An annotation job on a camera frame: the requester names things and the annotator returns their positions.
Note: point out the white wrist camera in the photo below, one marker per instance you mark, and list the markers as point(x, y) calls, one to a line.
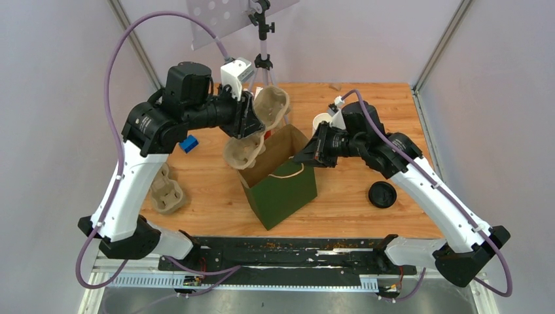
point(235, 73)
point(335, 111)

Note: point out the cardboard cup carrier tray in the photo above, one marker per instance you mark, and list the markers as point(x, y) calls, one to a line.
point(165, 193)

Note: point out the white tripod stand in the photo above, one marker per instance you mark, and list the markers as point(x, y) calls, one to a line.
point(264, 52)

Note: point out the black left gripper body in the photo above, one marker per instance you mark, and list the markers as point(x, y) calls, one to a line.
point(232, 121)

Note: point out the black lid stack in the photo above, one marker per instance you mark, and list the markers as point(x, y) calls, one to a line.
point(382, 194)

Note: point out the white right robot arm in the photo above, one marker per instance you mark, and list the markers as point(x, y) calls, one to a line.
point(468, 242)

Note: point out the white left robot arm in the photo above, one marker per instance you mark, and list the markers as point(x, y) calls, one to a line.
point(189, 101)

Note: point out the cardboard cup carrier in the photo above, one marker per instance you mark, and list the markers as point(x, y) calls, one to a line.
point(263, 113)

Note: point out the green paper bag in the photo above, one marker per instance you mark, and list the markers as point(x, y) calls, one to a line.
point(276, 187)

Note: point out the white perforated board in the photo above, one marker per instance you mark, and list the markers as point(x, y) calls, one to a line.
point(226, 17)

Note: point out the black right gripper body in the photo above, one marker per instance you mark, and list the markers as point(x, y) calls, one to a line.
point(335, 144)

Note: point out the blue toy brick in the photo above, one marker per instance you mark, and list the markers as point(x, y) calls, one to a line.
point(188, 144)

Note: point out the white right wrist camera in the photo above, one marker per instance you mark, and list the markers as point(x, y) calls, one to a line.
point(335, 111)

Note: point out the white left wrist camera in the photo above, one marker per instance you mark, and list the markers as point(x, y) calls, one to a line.
point(235, 73)

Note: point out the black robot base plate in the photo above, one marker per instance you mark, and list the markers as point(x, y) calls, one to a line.
point(293, 262)

